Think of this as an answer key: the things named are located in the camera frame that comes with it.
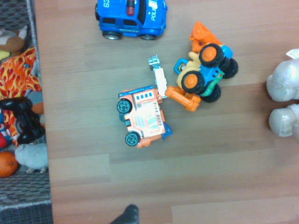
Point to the blue police toy car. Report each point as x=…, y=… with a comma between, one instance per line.
x=130, y=25

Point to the orange fruit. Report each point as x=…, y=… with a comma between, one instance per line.
x=7, y=164

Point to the yellow plush toy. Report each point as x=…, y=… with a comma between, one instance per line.
x=4, y=55

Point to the red and blue toy figure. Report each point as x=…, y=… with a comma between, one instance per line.
x=3, y=137

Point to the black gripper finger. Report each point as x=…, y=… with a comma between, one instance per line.
x=127, y=215

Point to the orange fire truck toy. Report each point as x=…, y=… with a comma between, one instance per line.
x=144, y=116

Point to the white sparkly unicorn plush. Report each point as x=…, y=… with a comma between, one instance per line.
x=283, y=77

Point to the grey plush toy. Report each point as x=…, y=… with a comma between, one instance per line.
x=32, y=156

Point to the orange flame pattern plush toy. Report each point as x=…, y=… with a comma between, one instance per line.
x=16, y=74

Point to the orange blue toy loader tractor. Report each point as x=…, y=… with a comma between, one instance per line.
x=210, y=70

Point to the grey woven wicker basket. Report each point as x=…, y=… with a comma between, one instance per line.
x=23, y=186

